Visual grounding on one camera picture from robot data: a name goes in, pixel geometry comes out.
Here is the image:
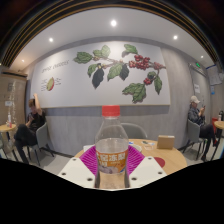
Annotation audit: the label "recessed ceiling lights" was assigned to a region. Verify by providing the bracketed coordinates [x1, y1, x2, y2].
[19, 19, 179, 64]

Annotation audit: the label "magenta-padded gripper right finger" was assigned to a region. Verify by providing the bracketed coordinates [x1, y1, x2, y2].
[124, 145, 168, 190]

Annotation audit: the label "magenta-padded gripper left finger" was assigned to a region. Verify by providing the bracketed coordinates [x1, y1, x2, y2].
[57, 145, 101, 190]

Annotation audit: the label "brown cardboard box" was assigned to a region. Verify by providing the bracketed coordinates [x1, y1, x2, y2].
[156, 134, 176, 150]

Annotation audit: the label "small round wooden table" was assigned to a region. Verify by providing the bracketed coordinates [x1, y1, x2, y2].
[0, 123, 18, 161]
[209, 120, 224, 161]

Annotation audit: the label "wall notice board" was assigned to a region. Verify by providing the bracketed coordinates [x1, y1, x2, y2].
[206, 64, 223, 86]

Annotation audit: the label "coffee plant wall mural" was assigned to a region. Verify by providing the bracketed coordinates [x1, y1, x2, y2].
[30, 40, 172, 109]

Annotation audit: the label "person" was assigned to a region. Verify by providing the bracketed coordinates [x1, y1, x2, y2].
[187, 95, 218, 163]
[13, 93, 48, 164]

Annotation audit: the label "flat round red coaster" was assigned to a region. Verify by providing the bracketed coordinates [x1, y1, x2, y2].
[153, 156, 166, 168]

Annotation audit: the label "clear red-capped drink bottle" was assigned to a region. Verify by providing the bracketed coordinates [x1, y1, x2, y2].
[94, 105, 130, 190]

